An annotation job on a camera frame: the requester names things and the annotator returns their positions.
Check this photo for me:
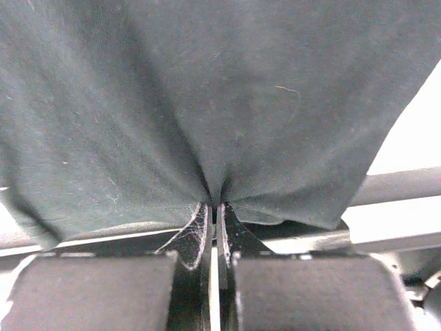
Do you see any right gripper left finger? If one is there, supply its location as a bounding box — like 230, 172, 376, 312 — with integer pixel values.
154, 203, 212, 330

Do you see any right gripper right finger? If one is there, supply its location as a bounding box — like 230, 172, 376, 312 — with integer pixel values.
216, 203, 272, 330

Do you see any black t shirt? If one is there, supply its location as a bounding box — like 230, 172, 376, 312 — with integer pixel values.
1, 1, 440, 248

